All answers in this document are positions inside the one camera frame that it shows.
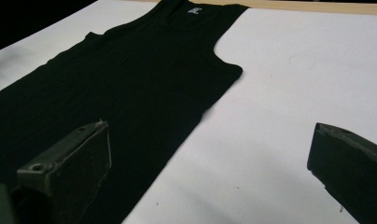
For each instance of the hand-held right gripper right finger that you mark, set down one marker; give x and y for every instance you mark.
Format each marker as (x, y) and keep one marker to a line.
(351, 168)

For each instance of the black tank top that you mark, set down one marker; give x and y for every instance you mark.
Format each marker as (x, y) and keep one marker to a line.
(130, 93)

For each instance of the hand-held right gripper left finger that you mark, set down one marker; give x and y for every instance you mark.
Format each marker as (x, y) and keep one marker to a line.
(74, 161)

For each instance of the white board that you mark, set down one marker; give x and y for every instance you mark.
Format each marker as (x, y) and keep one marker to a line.
(286, 93)

